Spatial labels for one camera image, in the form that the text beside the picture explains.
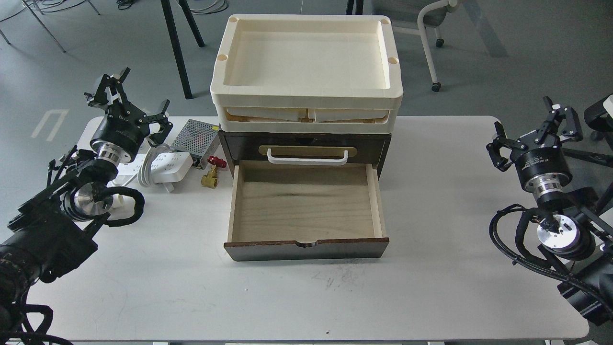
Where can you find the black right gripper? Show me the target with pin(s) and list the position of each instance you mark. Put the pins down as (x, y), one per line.
(539, 160)

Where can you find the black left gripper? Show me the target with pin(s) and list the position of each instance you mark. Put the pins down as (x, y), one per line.
(121, 125)

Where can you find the white power strip with cable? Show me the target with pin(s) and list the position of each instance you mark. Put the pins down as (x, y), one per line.
(159, 167)

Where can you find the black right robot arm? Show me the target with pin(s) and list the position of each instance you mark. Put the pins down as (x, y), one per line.
(564, 236)

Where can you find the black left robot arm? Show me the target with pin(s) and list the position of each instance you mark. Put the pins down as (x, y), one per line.
(53, 232)

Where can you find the metal mesh power supply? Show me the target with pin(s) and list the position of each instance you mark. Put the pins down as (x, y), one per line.
(199, 139)

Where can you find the white pipe fitting sprinkler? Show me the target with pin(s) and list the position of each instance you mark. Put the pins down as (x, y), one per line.
(120, 202)

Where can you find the cream plastic tray lower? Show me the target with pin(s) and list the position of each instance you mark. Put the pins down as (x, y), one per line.
(306, 120)

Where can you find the cream plastic tray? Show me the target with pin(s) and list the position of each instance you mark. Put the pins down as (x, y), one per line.
(306, 120)
(307, 61)

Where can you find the cream plastic tray top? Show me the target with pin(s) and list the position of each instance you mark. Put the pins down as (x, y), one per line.
(307, 61)

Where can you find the open wooden drawer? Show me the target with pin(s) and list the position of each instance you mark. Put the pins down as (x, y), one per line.
(288, 212)

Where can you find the brass valve red handle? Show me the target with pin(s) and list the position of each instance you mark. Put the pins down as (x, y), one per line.
(210, 180)

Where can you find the white drawer handle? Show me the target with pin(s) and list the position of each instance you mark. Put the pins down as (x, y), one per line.
(308, 161)

